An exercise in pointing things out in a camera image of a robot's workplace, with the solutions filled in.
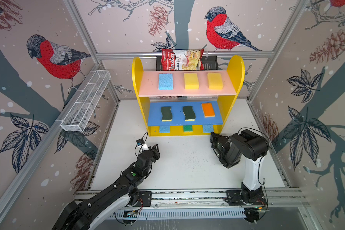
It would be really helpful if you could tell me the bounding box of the blue sponge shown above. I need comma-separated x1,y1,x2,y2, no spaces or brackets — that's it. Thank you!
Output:
202,125,214,133
158,73,173,90
159,126,170,133

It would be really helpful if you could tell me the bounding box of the dark green wavy sponge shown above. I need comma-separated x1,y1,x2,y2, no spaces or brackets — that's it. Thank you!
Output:
183,105,196,122
161,106,173,122

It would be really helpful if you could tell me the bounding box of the orange sponge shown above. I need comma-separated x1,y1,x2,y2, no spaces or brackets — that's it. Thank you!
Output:
201,103,216,118

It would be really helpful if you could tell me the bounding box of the yellow sponge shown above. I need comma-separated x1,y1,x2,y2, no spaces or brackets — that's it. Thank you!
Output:
184,73,199,90
208,72,223,90

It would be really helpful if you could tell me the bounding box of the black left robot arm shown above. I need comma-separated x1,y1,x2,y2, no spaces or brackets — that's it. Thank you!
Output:
52,144,161,230

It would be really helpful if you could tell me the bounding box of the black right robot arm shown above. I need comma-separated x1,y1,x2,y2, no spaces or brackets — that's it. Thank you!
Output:
210,127,270,205

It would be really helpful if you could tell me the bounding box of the yellow shelf with coloured boards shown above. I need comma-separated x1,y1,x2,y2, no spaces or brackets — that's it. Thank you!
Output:
131,56,245,137

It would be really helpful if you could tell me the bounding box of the red cassava chips bag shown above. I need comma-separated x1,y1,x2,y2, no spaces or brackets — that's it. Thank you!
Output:
162,49,204,71

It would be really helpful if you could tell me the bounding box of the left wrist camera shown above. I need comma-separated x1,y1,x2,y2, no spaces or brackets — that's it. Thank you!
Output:
136,138,149,151

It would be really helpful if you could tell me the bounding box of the aluminium rail base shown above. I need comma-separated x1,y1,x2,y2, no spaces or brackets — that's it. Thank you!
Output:
68,188,305,222

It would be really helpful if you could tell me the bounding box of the black wire basket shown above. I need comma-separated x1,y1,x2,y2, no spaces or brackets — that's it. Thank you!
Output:
156,56,219,71

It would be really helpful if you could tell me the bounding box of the white wire mesh tray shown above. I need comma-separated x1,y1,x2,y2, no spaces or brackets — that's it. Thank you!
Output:
60,70,111,132

